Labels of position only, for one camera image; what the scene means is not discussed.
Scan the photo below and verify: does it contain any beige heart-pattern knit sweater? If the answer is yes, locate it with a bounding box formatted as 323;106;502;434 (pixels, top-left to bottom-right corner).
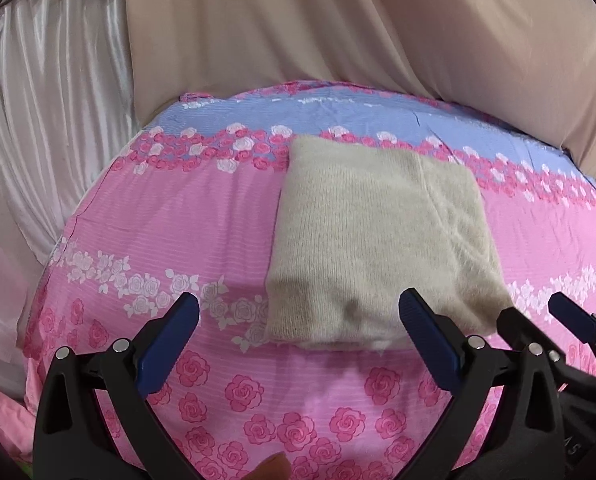
266;136;513;350

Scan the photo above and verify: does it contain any person's hand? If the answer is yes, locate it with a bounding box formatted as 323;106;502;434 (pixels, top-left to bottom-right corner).
243;453;292;480

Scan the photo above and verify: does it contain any pink cloth beside bed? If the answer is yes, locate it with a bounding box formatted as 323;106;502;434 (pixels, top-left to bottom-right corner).
0;391;39;463

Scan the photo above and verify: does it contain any pink floral bed sheet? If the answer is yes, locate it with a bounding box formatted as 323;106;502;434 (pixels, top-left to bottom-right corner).
24;81;596;479

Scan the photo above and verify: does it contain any beige curtain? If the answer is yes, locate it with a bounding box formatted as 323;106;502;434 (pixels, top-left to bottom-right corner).
127;0;596;178

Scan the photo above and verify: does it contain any white satin curtain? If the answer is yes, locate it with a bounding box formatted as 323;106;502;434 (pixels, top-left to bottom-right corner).
0;0;136;396

